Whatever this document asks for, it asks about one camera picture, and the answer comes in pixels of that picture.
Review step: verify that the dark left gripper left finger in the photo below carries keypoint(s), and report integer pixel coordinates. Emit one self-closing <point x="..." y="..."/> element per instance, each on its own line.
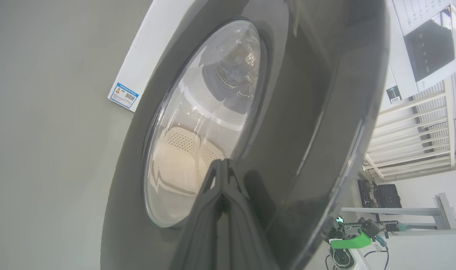
<point x="201" y="232"/>

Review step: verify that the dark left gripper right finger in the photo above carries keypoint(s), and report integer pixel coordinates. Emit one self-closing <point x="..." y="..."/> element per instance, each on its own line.
<point x="242" y="240"/>

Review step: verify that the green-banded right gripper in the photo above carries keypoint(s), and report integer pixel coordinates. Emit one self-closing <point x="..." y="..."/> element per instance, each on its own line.
<point x="349" y="242"/>

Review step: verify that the black round glass washer door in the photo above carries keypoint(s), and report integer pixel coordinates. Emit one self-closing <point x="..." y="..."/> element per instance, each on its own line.
<point x="295" y="112"/>

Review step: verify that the white front-load washing machine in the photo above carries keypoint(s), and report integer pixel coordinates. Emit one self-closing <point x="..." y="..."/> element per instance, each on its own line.
<point x="153" y="56"/>

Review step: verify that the black equipment case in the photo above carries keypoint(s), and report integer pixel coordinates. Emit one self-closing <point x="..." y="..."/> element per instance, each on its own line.
<point x="389" y="195"/>

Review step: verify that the white slatted rack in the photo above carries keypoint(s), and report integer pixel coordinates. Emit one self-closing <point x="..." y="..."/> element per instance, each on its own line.
<point x="411" y="131"/>

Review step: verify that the small black white sticker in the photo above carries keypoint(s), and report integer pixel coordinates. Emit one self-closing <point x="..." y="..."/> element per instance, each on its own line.
<point x="393" y="94"/>

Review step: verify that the blue energy label sticker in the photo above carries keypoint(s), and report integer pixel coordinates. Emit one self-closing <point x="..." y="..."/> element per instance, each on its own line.
<point x="123" y="95"/>

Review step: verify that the black washer control panel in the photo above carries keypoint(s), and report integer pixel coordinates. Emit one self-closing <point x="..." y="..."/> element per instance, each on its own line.
<point x="430" y="45"/>

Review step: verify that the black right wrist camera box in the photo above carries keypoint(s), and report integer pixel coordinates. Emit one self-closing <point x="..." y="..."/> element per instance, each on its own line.
<point x="371" y="227"/>

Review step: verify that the white metal frame table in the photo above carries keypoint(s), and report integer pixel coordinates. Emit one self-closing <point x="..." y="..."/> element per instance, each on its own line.
<point x="443" y="210"/>

